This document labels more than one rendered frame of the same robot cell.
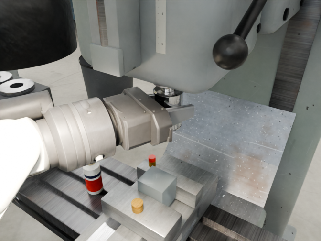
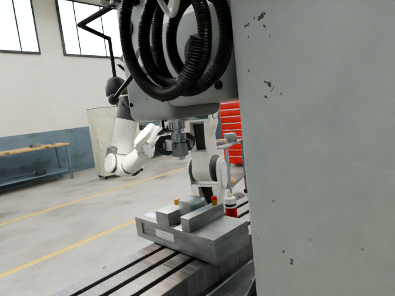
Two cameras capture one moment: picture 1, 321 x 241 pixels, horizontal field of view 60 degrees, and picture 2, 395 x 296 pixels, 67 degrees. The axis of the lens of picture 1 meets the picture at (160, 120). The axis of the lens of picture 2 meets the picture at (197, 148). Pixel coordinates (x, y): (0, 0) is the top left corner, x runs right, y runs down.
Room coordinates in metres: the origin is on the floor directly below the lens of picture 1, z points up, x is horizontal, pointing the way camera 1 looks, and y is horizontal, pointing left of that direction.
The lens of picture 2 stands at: (0.59, -0.83, 1.33)
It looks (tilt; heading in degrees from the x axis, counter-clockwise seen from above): 7 degrees down; 101
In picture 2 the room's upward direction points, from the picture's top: 6 degrees counter-clockwise
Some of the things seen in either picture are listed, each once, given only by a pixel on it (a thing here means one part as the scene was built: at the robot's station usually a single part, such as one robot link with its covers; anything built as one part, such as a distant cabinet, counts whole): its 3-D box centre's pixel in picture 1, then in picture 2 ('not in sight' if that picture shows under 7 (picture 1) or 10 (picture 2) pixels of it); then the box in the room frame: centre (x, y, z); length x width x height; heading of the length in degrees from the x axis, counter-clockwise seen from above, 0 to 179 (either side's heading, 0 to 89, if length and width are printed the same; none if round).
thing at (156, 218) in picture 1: (140, 213); (180, 210); (0.35, 0.04, 1.02); 0.15 x 0.06 x 0.04; 56
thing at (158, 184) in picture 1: (157, 189); (192, 208); (0.40, 0.01, 1.04); 0.06 x 0.05 x 0.06; 56
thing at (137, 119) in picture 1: (115, 124); (170, 143); (0.34, 0.07, 1.23); 0.13 x 0.12 x 0.10; 32
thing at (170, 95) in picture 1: (168, 91); (177, 134); (0.39, -0.01, 1.26); 0.05 x 0.05 x 0.01
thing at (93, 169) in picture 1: (92, 173); (230, 205); (0.50, 0.17, 0.99); 0.04 x 0.04 x 0.11
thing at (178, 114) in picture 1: (178, 116); (168, 145); (0.36, -0.03, 1.24); 0.06 x 0.02 x 0.03; 122
